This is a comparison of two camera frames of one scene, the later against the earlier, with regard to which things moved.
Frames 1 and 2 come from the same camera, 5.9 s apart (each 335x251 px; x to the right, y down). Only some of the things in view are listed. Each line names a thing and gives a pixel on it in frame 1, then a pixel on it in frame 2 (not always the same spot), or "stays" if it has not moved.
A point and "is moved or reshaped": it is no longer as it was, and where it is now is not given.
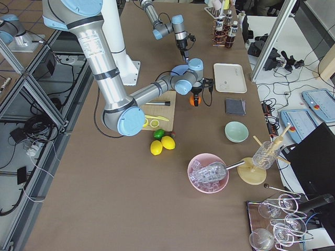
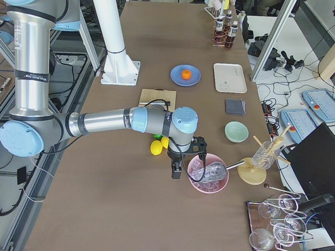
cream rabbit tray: [230, 78] stays
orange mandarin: [191, 100] is moved or reshaped
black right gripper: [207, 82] → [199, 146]
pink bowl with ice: [207, 173] stays
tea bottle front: [233, 31] stays
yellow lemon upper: [168, 143] stays
